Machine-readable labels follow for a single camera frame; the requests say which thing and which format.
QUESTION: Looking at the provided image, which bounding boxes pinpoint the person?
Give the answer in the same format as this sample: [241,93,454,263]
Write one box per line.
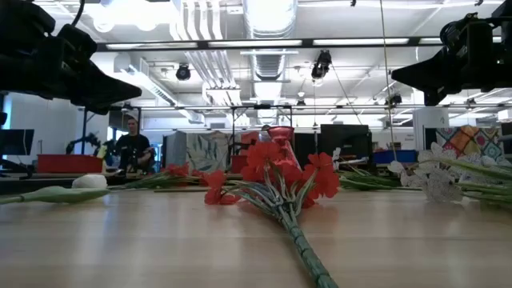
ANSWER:
[114,115,156,175]

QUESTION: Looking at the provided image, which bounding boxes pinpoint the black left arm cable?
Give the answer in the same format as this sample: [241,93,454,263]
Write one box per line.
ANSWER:
[70,0,86,26]

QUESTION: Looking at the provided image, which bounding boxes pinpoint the blue plastic bin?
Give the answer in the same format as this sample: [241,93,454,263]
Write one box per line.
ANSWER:
[373,150,419,164]

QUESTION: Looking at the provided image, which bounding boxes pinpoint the small red plastic bin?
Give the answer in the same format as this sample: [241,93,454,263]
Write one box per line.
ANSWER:
[230,154,250,174]

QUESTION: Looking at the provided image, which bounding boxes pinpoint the large pale lilac flower bunch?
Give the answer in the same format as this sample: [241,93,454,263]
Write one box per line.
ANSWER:
[386,142,512,211]

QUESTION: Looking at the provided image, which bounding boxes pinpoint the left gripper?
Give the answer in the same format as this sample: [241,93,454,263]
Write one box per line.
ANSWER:
[0,23,143,116]

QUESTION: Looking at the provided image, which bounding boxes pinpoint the black hanging ceiling device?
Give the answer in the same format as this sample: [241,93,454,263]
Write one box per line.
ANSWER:
[310,49,334,80]

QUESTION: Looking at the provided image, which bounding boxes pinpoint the white artificial tulip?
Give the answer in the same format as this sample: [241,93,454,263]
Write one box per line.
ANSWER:
[0,174,111,206]

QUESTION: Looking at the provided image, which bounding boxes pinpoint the wide red plastic bin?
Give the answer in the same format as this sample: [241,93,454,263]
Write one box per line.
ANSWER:
[37,154,104,174]

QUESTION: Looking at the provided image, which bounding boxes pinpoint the black computer monitor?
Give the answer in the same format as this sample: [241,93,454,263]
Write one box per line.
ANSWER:
[0,128,35,157]
[319,123,371,162]

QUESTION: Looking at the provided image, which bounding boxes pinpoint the red glass vase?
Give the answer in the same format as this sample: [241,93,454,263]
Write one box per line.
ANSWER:
[266,126,301,169]

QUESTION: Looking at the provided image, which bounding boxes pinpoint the black overhead light bar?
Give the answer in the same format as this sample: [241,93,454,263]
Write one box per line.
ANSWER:
[95,36,445,53]

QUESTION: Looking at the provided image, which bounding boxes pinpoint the silver ceiling air duct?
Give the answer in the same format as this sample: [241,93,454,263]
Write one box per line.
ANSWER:
[242,0,299,82]

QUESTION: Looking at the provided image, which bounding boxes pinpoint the colourful patchwork quilt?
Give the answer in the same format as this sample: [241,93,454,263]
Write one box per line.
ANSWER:
[435,125,503,161]

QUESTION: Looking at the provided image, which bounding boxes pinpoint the thin hanging rope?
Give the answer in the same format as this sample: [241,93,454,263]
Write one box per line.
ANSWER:
[378,0,398,163]

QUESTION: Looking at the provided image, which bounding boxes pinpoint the red artificial flower bunch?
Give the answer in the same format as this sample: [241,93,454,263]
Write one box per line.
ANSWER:
[202,140,341,288]
[115,162,204,191]

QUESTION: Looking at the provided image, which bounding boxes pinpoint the black aluminium table frame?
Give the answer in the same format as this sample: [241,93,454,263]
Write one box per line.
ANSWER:
[0,174,209,196]

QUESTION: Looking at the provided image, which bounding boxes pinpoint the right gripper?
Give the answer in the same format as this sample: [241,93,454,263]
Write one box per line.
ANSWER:
[390,13,496,107]

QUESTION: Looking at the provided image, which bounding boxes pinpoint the small pale lilac flower bunch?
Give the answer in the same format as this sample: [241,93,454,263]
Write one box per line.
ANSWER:
[330,146,403,192]

